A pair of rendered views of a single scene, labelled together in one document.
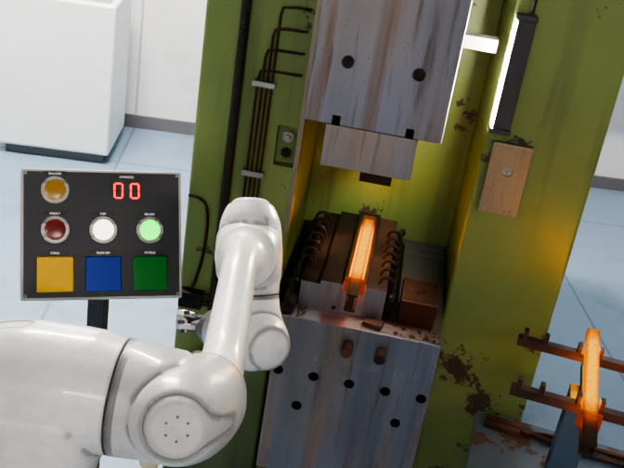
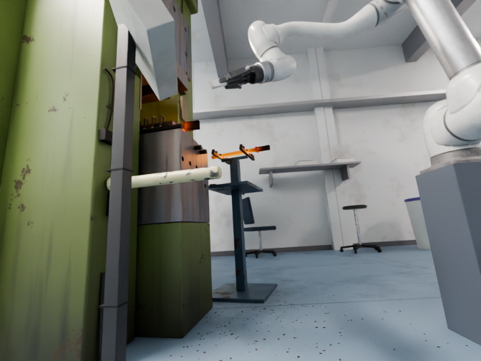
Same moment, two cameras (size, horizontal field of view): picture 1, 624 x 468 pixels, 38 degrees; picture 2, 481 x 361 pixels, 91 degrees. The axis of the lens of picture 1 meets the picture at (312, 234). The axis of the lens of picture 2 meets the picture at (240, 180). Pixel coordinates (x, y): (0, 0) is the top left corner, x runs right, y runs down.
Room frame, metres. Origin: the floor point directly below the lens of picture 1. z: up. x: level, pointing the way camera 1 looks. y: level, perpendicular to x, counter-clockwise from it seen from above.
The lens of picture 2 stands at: (1.43, 1.07, 0.42)
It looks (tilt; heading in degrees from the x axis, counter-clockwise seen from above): 12 degrees up; 277
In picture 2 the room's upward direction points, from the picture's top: 4 degrees counter-clockwise
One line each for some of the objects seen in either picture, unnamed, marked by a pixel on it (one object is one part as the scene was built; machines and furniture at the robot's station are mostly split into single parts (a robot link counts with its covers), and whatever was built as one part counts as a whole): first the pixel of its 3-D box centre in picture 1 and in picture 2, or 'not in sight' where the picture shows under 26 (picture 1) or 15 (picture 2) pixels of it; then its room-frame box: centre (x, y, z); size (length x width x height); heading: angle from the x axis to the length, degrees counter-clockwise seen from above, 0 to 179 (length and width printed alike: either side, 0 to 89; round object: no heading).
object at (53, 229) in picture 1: (55, 229); not in sight; (1.72, 0.54, 1.09); 0.05 x 0.03 x 0.04; 85
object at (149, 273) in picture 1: (149, 273); not in sight; (1.75, 0.34, 1.01); 0.07 x 0.05 x 0.07; 110
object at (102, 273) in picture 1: (103, 274); not in sight; (1.72, 0.43, 1.01); 0.07 x 0.05 x 0.07; 110
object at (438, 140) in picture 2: not in sight; (449, 127); (0.69, 0.08, 0.77); 0.18 x 0.16 x 0.22; 88
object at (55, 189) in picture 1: (55, 189); not in sight; (1.76, 0.55, 1.16); 0.05 x 0.03 x 0.04; 85
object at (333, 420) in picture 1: (356, 348); (149, 185); (2.09, -0.16, 0.69); 0.56 x 0.38 x 0.45; 175
